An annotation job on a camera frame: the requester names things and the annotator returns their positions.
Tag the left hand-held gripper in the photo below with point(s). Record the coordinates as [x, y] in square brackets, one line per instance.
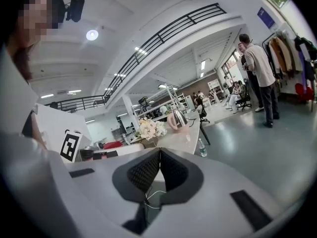
[70, 146]

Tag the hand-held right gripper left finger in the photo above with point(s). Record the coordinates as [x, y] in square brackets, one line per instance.
[99, 202]

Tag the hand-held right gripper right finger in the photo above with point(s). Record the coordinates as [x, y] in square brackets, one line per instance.
[210, 212]

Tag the person's left forearm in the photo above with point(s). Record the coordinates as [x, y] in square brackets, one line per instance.
[39, 139]

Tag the red tablecloth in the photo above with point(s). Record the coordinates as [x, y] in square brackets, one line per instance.
[116, 145]

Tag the person's black clothing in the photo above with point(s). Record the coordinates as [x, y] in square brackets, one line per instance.
[27, 124]

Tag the clear plastic water bottle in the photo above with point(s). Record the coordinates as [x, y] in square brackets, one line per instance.
[202, 149]

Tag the black table leg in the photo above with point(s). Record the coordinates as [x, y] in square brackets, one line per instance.
[205, 135]

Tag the pastel artificial flower bouquet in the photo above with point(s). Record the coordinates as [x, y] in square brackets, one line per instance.
[148, 129]

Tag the round ceiling lamp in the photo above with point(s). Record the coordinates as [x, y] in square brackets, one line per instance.
[92, 35]

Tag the person's head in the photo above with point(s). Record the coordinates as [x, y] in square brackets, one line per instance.
[37, 11]

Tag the black mezzanine railing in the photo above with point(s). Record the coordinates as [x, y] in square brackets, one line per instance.
[160, 37]

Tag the clothes rack with coats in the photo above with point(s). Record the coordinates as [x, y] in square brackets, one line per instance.
[280, 53]

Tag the black head-mounted camera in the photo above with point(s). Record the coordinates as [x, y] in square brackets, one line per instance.
[75, 7]

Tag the blue wall poster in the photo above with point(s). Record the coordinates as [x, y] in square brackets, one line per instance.
[266, 17]

